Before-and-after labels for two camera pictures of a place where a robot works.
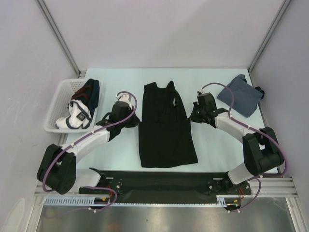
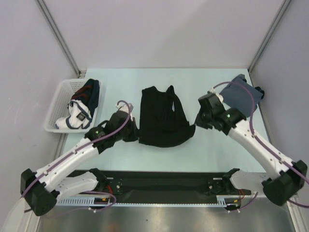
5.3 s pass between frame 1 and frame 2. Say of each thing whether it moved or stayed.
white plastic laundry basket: stayed
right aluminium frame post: stayed
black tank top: moved
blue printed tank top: stayed
